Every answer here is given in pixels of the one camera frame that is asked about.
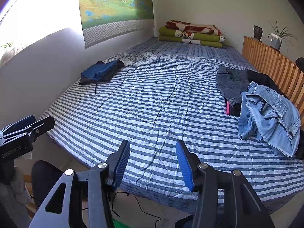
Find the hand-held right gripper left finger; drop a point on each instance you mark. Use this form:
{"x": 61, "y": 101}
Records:
{"x": 121, "y": 163}

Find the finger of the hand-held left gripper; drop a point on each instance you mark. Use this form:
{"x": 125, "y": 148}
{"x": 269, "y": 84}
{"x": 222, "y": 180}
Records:
{"x": 21, "y": 124}
{"x": 42, "y": 124}

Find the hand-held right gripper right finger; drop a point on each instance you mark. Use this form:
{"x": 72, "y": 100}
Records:
{"x": 184, "y": 168}

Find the person's left hand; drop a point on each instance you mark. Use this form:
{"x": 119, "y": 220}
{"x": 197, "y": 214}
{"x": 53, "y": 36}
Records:
{"x": 14, "y": 190}

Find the green mat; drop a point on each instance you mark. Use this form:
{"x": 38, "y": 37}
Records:
{"x": 118, "y": 224}

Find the blue white striped quilt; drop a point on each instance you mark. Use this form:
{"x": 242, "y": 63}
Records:
{"x": 154, "y": 104}

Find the pink black garment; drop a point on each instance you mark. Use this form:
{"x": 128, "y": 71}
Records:
{"x": 228, "y": 108}

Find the black folded garment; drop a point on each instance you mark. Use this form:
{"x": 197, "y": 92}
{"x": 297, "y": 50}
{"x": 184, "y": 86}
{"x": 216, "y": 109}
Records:
{"x": 111, "y": 73}

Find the grey knit garment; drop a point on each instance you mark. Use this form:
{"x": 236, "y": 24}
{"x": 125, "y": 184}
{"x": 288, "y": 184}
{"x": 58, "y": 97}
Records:
{"x": 228, "y": 83}

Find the light blue denim jacket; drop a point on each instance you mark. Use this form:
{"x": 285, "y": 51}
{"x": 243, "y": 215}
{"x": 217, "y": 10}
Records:
{"x": 268, "y": 121}

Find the black jacket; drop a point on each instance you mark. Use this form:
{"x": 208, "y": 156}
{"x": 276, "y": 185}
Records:
{"x": 261, "y": 77}

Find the green folded blanket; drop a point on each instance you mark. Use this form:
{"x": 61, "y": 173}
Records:
{"x": 173, "y": 40}
{"x": 168, "y": 32}

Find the wooden slatted headboard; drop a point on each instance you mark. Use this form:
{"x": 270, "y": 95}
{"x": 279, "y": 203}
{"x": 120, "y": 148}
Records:
{"x": 263, "y": 54}

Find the red floral folded blanket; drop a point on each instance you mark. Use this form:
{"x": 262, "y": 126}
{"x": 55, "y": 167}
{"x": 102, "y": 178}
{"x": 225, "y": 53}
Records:
{"x": 192, "y": 28}

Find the dark ceramic vase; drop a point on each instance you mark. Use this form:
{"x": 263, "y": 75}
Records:
{"x": 258, "y": 32}

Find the potted plant in white pot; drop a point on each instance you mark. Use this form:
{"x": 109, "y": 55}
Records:
{"x": 276, "y": 42}

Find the black bag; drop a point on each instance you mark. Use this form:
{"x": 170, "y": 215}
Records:
{"x": 300, "y": 64}

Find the landscape wall poster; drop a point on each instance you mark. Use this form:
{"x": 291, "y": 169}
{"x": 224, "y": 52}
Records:
{"x": 111, "y": 2}

